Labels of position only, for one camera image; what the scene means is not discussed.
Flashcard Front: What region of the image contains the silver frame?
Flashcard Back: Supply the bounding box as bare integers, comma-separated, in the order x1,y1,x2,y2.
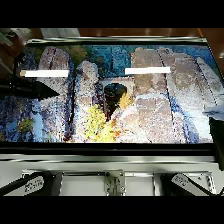
0,35,224,197

